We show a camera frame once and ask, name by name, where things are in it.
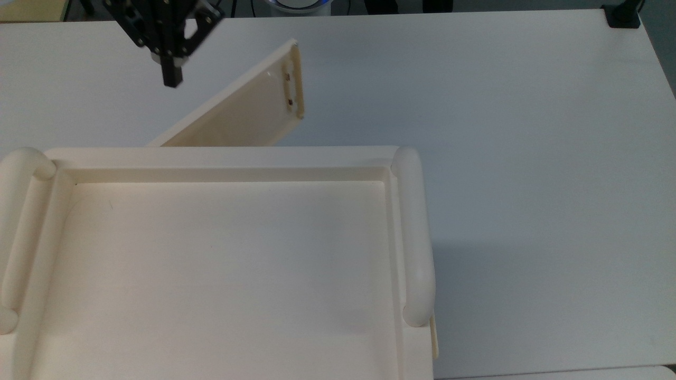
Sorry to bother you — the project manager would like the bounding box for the cream plastic cabinet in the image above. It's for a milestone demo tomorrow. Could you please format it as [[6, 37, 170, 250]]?
[[0, 145, 439, 380]]

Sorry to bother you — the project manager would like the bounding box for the black base object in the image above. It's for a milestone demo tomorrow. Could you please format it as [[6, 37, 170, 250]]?
[[363, 0, 455, 14]]

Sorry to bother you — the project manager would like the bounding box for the slim door handle bar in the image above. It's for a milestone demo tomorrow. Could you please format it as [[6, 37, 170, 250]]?
[[284, 44, 306, 120]]

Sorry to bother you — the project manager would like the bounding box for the tan wooden board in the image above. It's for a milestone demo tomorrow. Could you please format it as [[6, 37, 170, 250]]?
[[0, 0, 70, 23]]

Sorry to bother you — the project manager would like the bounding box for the cream cabinet door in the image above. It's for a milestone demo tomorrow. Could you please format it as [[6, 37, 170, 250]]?
[[147, 38, 306, 148]]

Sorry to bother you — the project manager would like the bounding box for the black table clamp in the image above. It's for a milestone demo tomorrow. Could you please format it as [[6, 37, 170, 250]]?
[[602, 0, 643, 29]]

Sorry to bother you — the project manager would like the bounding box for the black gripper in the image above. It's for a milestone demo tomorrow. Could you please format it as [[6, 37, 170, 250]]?
[[102, 0, 226, 88]]

